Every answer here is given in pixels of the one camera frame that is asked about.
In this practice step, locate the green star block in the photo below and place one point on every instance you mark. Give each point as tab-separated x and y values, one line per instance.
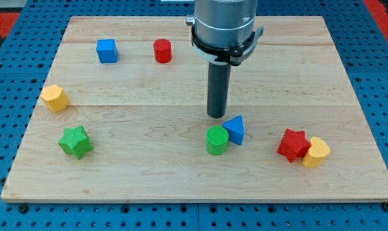
75	141

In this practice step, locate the blue triangle block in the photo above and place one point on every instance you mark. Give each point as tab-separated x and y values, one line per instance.
235	129

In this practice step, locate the wooden board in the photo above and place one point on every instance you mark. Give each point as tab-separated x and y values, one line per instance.
147	121

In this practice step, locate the yellow heart block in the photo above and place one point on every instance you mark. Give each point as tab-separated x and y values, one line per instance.
317	153

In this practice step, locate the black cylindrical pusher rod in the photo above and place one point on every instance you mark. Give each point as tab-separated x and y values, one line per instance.
217	89

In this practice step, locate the red cylinder block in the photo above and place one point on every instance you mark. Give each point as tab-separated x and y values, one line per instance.
162	50

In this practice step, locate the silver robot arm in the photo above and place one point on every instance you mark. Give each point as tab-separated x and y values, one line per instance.
223	23

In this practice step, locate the yellow hexagon block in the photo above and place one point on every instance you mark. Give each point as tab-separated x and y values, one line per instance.
54	98

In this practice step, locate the green cylinder block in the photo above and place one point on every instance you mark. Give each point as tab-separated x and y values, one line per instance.
216	140

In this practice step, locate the blue cube block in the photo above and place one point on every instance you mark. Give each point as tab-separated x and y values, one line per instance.
107	51

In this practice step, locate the red star block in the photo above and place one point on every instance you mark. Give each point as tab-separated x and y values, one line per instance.
293	145

